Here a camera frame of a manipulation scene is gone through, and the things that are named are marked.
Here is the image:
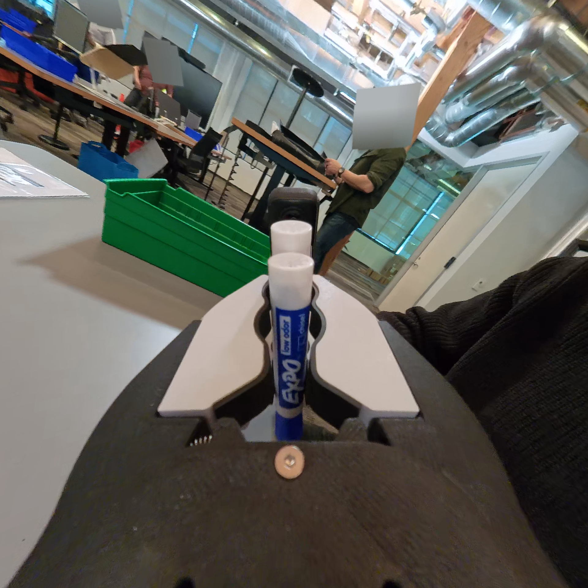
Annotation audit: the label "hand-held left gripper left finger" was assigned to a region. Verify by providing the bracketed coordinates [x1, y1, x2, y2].
[157, 276, 272, 425]

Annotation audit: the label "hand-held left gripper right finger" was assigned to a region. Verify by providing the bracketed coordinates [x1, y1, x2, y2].
[310, 275, 420, 421]

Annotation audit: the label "blue dry erase marker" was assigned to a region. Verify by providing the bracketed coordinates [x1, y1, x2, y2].
[268, 252, 316, 443]

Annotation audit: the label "red dry erase marker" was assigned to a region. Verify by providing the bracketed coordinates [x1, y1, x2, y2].
[270, 220, 313, 256]

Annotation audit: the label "person's right forearm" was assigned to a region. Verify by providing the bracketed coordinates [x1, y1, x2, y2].
[377, 255, 588, 588]

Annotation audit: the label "green plastic bin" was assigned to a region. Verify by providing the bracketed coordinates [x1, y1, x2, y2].
[102, 178, 273, 298]

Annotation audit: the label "white door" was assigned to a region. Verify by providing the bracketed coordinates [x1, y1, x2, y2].
[416, 161, 543, 308]

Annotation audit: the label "wooden standing desk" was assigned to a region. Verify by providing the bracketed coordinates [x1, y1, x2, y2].
[230, 117, 338, 221]

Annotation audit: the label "blue plastic bin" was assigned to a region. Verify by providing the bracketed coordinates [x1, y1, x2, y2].
[78, 141, 139, 181]

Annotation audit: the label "laminated paper sheet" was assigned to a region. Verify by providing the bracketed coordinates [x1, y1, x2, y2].
[0, 148, 90, 199]

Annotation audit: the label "black computer monitor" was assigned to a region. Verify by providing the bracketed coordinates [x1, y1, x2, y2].
[172, 60, 223, 122]

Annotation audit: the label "long wooden desk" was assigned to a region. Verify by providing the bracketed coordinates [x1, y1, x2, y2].
[0, 46, 230, 159]

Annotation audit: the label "wooden ceiling beam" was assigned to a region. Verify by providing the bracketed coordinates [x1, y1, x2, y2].
[411, 7, 494, 143]

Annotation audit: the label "silver ventilation ducts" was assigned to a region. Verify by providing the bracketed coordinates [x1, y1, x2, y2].
[427, 0, 588, 148]

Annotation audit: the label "black action camera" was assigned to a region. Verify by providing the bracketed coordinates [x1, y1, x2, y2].
[268, 187, 320, 276]

